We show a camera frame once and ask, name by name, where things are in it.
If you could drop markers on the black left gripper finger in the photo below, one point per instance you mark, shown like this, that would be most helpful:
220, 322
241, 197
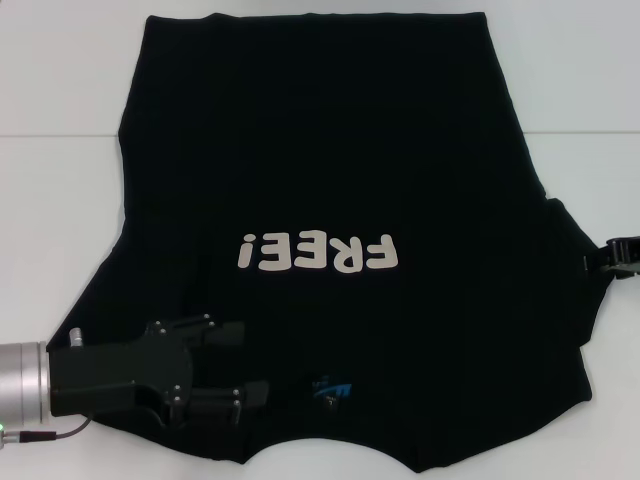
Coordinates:
225, 334
252, 392

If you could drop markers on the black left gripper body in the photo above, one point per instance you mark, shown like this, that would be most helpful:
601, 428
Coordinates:
120, 372

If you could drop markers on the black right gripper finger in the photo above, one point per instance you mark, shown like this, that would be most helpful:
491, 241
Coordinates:
597, 260

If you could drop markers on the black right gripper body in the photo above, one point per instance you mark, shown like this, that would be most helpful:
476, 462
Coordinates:
627, 255

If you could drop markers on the black shirt with FREE print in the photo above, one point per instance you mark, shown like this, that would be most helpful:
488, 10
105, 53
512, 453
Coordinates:
320, 150

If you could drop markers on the silver connector stub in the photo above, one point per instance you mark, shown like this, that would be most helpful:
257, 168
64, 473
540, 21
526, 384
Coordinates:
75, 336

